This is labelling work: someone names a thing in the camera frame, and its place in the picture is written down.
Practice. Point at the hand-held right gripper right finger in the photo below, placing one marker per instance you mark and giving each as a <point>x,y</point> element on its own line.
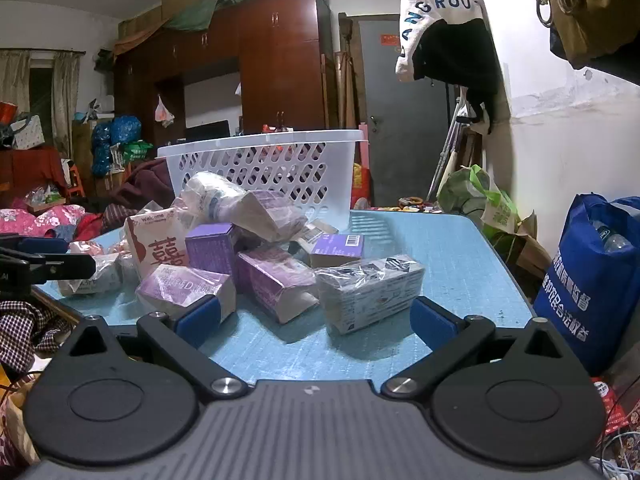
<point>432,317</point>

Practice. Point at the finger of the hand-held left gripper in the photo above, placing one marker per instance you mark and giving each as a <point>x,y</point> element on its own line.
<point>65,267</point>
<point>42,245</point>

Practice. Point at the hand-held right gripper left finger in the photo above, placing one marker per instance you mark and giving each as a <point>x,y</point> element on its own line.
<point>200,317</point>

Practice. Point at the white box pack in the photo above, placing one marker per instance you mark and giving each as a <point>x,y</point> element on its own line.
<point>370,290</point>

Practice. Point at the clear plastic bag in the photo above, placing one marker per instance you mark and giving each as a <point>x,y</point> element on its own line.
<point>212,195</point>

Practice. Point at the white plastic basket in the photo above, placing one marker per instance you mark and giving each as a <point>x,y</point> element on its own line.
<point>260,170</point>

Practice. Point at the white packet in plastic bag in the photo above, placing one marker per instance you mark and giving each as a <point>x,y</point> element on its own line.
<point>95,270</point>

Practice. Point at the checkered cloth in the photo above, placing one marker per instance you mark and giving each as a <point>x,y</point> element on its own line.
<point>25,325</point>

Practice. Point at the purple cardboard box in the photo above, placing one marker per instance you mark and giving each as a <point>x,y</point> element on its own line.
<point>212,247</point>
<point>337,250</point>

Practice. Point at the red cloth cover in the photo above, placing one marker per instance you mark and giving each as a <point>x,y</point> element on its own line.
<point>30,167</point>

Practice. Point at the red and white box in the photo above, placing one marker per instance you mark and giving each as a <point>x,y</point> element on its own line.
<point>150,245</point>

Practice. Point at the patterned gift bag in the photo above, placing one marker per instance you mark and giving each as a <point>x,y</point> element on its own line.
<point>27,132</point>

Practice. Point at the brown paper bag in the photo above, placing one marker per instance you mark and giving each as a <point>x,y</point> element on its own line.
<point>527,255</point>

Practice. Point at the dark red cloth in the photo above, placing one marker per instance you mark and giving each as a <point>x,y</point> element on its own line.
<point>145,182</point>

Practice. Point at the green and white plastic bag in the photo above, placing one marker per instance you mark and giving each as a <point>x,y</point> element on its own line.
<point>475,200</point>

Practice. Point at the blue plastic bags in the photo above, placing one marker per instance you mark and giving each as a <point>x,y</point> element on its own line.
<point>117,135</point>

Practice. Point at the small black white packet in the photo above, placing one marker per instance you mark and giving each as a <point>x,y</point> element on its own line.
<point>320,231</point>

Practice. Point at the patterned curtain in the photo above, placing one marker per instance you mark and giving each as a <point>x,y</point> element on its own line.
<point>65,95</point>

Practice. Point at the blue tote bag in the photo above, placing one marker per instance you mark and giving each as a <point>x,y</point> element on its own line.
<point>580,280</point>

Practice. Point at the metal crutches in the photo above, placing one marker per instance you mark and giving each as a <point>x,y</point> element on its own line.
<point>447,145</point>

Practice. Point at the white and red plastic bag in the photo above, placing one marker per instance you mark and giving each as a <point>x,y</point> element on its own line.
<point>164,110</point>

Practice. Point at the grey door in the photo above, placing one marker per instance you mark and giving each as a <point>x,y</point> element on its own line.
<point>400,135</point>

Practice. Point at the red packet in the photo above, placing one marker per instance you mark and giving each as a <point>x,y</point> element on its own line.
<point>607,405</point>

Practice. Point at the cardboard boxes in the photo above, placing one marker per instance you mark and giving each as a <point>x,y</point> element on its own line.
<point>145,15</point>

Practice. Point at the black hanging garment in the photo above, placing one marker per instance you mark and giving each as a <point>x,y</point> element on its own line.
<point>460,55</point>

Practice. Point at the brown wooden wardrobe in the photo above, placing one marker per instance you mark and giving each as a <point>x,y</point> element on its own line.
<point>280,60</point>

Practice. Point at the green cloth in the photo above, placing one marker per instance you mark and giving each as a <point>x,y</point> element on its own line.
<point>200,10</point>

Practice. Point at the white blue printed plastic bag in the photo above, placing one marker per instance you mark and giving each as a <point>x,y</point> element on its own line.
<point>425,10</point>

